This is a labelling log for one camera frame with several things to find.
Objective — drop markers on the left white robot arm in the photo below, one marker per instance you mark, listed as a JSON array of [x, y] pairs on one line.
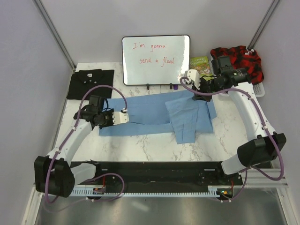
[[53, 173]]

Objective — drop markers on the folded black shirt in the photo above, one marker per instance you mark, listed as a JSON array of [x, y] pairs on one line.
[[84, 80]]

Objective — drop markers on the white slotted cable duct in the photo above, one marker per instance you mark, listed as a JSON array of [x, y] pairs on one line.
[[95, 191]]

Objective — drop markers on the red black plaid shirt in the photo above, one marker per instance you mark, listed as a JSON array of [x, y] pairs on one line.
[[242, 57]]

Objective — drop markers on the green paperback book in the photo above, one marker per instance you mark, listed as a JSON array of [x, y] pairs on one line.
[[201, 64]]

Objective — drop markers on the white plastic basket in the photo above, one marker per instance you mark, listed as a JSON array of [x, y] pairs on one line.
[[259, 90]]

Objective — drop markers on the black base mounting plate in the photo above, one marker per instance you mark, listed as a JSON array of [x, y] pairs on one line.
[[144, 177]]

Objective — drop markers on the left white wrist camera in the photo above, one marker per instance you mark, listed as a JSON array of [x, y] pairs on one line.
[[120, 118]]

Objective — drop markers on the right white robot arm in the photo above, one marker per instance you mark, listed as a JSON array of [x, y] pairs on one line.
[[263, 142]]

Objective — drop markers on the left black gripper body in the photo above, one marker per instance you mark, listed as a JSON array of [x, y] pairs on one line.
[[106, 118]]

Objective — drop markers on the light blue long sleeve shirt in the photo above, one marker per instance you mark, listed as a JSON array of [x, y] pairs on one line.
[[174, 112]]

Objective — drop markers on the white dry-erase board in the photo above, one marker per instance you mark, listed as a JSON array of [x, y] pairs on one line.
[[155, 60]]

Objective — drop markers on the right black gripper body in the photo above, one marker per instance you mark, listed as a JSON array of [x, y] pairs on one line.
[[209, 86]]

